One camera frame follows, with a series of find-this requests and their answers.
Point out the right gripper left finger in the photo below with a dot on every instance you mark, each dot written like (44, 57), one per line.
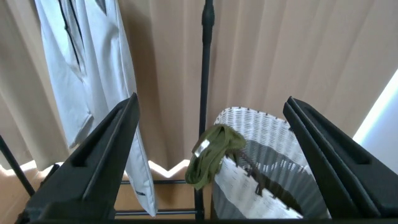
(93, 193)

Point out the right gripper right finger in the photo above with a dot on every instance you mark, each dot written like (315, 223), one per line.
(342, 193)

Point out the green garment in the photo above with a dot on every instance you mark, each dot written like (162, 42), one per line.
(214, 149)

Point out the pale grey shorts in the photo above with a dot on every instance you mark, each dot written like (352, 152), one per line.
(102, 62)

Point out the white laundry basket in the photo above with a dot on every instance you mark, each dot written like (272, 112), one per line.
(248, 124)

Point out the black clothes rack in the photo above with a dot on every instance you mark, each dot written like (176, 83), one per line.
(205, 77)

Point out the beige curtain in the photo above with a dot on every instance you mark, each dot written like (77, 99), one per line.
(280, 46)

